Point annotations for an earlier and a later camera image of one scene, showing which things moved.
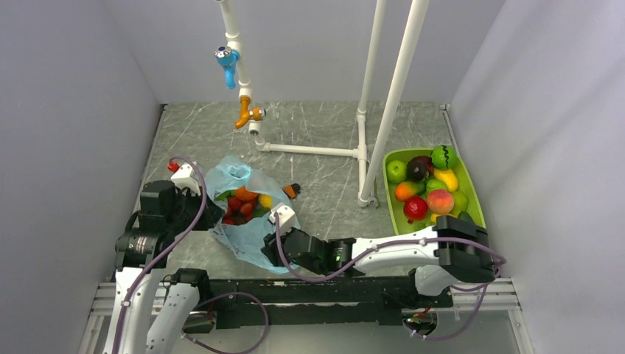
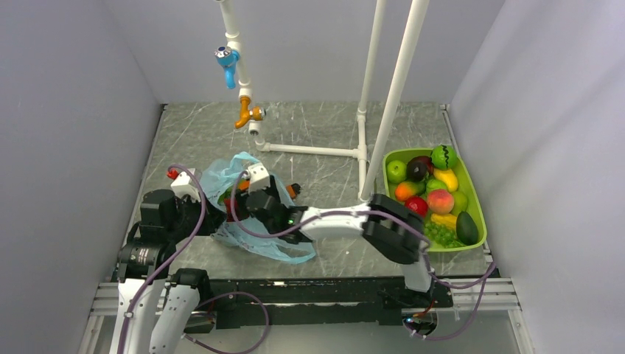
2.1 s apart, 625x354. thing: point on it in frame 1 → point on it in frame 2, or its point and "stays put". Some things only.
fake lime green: [434, 184] stays put
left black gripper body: [188, 206] stays put
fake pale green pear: [461, 203] stays put
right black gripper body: [270, 240] → [272, 189]
